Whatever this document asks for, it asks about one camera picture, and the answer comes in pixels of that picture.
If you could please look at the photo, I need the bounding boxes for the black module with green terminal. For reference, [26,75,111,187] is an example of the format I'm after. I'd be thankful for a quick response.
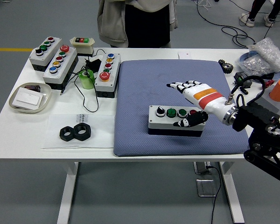
[233,71,254,89]

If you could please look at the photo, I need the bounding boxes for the white shallow tray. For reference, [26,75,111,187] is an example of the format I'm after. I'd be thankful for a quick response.
[8,82,52,114]

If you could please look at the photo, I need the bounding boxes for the blue-grey padded mat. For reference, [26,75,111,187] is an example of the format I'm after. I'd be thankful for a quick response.
[113,59,252,157]

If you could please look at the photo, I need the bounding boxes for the black floor cable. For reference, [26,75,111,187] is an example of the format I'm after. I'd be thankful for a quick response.
[196,0,280,49]

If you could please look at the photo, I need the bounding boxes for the grey box with black knob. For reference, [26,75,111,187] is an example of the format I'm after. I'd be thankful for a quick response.
[28,36,63,72]

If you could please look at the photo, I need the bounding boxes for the thin black cord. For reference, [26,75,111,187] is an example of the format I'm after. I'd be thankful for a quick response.
[60,49,105,112]

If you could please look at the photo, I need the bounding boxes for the black power cable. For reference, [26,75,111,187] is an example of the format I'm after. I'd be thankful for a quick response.
[206,165,222,224]

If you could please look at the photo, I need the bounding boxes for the bubble wrap bag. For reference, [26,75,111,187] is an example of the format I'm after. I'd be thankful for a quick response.
[248,37,280,70]

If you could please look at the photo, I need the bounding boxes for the person in background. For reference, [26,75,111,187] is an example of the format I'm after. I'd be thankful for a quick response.
[239,0,280,28]

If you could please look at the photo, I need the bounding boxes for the white wall switch panel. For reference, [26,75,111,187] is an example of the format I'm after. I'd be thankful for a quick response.
[13,86,44,107]

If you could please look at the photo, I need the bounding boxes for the cream switch box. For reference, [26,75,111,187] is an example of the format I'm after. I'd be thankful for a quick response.
[70,36,96,56]

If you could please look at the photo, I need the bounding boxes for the white table leg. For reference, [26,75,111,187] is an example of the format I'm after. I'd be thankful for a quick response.
[219,161,245,224]
[57,161,79,224]

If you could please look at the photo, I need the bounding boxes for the five-button box with mushroom button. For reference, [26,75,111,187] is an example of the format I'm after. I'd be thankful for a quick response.
[94,52,121,98]

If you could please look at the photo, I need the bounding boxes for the dark brown small item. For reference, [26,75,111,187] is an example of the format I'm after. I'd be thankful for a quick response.
[24,85,42,93]

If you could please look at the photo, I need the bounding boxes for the clear printed plastic bag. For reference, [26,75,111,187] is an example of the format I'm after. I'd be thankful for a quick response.
[41,113,115,150]

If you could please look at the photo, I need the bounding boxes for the green tape roll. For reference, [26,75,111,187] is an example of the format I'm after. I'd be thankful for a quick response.
[78,69,95,90]

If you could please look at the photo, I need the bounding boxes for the long five-button grey control box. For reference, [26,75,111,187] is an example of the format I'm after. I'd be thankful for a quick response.
[42,44,79,91]

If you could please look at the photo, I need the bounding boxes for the metal floor socket box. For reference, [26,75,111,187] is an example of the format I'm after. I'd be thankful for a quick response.
[196,178,217,198]

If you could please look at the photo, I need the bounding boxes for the grey under-table power box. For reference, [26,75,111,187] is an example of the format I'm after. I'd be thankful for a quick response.
[193,161,213,175]

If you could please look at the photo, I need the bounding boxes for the four-button grey control box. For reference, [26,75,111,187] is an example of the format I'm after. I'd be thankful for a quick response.
[147,105,206,138]

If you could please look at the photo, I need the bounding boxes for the black hex nut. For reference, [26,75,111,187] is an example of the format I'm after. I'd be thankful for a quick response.
[59,126,76,141]
[73,123,92,140]

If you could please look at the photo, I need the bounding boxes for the clear bag of silvery parts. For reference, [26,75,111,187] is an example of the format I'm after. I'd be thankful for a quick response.
[235,56,275,77]

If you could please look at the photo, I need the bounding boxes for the black metal gear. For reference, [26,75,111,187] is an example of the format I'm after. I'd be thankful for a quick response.
[218,59,234,74]

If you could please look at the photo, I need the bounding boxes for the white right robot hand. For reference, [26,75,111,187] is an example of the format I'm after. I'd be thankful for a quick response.
[166,80,235,128]

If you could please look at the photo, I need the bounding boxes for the black power adapter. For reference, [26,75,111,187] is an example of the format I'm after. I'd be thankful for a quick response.
[84,58,103,72]

